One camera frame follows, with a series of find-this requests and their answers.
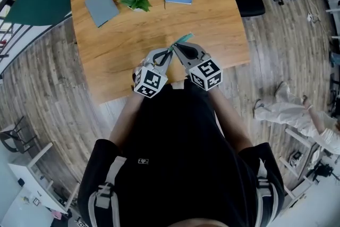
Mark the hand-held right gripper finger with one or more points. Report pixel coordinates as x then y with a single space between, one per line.
200 51
183 59

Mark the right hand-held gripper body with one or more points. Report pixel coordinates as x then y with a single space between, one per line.
205 74

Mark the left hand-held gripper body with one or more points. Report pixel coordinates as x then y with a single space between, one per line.
148 81

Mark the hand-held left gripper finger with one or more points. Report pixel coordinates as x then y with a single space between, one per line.
154 53
168 62

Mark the teal translucent plastic piece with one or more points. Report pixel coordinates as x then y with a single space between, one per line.
183 39

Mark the person's right forearm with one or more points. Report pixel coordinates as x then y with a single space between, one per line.
231 119

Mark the person's left forearm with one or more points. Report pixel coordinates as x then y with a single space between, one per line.
125 119

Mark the grey notebook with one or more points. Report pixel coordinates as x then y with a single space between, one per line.
102 6

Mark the person's black shirt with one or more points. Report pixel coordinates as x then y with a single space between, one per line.
180 146

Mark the white power adapter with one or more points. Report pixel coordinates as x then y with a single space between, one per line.
311 18

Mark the black monitor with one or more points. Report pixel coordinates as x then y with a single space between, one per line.
308 159

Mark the white desk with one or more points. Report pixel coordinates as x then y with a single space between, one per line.
336 21

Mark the black metal stool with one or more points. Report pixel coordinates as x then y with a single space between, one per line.
10 141

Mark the black tripod equipment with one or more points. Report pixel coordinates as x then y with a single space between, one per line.
322 170

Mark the white wooden frame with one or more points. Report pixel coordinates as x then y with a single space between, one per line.
298 136

